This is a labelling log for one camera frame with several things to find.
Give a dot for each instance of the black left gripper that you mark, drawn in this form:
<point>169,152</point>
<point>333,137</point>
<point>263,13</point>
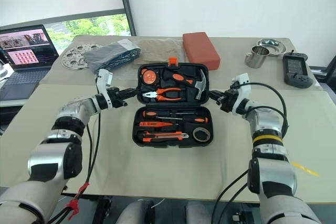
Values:
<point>114,97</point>

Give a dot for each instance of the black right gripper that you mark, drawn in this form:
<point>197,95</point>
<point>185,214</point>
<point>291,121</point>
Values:
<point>229,100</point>

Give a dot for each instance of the orange test pen screwdriver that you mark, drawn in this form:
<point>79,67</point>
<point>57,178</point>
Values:
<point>152,124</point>

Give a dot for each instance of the black electrical tape roll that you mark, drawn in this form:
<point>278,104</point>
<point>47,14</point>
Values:
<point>195,136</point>

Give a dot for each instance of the black plastic tool case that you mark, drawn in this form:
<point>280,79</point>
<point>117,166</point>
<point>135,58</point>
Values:
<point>170,107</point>

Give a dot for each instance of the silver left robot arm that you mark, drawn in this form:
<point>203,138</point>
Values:
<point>68,108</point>

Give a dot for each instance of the orange black tape measure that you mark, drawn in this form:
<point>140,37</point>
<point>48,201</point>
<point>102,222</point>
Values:
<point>149,76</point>

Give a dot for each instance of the dark blue bagged cloth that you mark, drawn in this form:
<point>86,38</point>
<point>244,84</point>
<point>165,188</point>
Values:
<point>110,54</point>

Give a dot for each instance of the red brick block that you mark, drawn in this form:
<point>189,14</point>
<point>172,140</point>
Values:
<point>200,49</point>

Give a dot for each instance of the stainless steel cup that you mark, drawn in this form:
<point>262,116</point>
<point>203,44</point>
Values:
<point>254,60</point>

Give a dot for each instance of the beige bagged cloth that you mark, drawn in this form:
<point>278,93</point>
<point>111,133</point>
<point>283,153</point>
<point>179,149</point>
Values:
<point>157,51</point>

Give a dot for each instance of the perforated round metal plate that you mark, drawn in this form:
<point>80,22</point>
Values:
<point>72,57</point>

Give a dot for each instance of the stainless steel bowl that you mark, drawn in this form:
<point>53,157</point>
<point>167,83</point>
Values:
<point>278,47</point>

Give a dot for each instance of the black handheld game console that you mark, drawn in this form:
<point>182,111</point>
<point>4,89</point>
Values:
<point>296,69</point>

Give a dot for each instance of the yellow tape strip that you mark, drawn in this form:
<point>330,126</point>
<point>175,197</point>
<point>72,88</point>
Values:
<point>304,168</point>

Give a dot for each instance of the dark grey laptop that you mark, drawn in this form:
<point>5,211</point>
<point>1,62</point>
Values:
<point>26,45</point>

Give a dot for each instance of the black office chair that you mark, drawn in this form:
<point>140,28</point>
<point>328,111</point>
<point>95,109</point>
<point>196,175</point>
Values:
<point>328,74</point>

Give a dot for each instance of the grey rounded shape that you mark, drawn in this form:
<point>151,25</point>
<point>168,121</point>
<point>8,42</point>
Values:
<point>134,213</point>
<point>198,213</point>

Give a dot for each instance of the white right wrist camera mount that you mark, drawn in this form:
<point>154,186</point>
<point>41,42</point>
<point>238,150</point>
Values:
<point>242,81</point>

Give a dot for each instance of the dark grey window frame post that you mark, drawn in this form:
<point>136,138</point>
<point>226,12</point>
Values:
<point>126,1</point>

